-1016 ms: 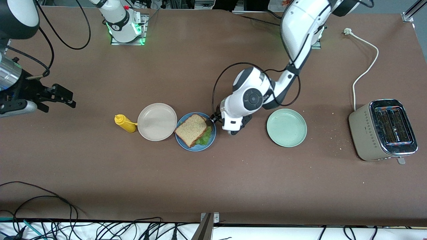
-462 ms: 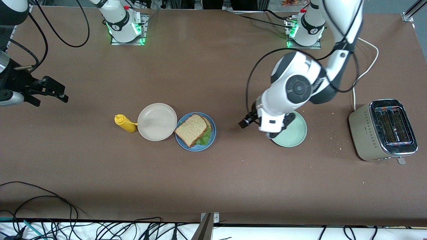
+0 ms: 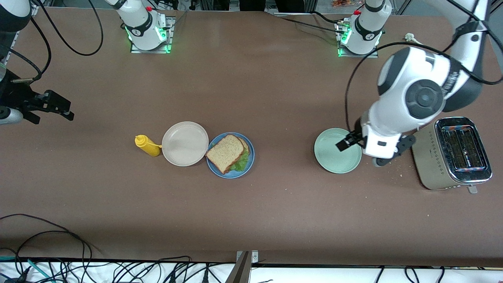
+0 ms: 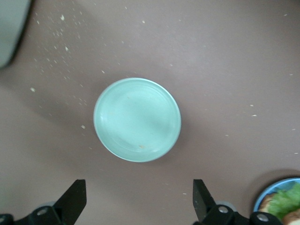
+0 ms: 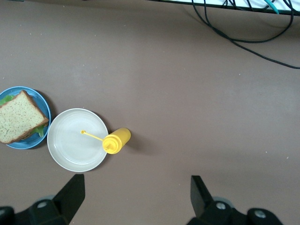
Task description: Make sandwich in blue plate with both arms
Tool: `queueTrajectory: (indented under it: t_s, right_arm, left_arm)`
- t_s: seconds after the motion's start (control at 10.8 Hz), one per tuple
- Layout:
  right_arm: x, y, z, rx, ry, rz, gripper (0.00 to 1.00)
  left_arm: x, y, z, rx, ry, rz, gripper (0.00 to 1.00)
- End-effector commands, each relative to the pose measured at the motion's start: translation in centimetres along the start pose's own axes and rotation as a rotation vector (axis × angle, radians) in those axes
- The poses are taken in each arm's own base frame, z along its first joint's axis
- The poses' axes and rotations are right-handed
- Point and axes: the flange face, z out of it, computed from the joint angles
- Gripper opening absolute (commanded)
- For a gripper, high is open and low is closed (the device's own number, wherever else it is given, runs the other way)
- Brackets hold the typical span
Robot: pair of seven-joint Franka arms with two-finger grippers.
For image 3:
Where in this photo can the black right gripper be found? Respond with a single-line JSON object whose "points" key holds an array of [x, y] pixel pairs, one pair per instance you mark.
{"points": [[12, 95]]}

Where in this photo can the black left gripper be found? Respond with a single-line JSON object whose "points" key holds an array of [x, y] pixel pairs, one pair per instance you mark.
{"points": [[357, 133]]}

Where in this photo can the yellow mustard squeeze bottle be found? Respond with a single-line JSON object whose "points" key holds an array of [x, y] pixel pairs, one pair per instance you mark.
{"points": [[148, 146]]}

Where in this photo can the brown bread slice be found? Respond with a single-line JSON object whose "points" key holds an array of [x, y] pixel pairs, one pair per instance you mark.
{"points": [[246, 146], [224, 153]]}

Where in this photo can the green lettuce leaf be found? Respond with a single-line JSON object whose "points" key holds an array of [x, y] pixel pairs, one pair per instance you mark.
{"points": [[241, 163]]}

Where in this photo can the blue round plate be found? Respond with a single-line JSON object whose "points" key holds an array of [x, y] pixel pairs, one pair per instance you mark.
{"points": [[235, 175]]}

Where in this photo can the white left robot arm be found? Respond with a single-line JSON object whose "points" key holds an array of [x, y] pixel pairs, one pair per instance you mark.
{"points": [[416, 94]]}

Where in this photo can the mint green round plate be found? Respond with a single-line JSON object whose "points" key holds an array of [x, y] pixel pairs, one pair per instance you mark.
{"points": [[336, 157]]}

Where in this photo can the beige round plate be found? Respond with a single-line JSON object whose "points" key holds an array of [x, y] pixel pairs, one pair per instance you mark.
{"points": [[184, 143]]}

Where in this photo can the beige metal toaster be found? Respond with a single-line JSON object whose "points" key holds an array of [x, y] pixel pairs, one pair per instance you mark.
{"points": [[452, 165]]}

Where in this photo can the orange snack packet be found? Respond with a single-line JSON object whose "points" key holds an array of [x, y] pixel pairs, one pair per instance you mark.
{"points": [[346, 3]]}

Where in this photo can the grey metal table bracket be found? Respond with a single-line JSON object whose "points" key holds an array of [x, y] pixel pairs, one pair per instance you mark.
{"points": [[245, 271]]}

